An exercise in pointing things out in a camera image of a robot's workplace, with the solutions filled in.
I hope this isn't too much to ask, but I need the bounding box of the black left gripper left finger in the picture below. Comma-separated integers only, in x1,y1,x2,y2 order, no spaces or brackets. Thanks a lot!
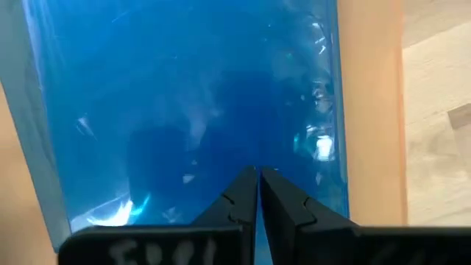
57,165,258,265

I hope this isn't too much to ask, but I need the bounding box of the blue plastic disc case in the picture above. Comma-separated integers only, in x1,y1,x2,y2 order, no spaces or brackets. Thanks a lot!
0,0,350,265

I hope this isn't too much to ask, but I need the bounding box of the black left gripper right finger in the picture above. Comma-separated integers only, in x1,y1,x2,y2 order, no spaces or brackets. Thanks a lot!
260,167,471,265

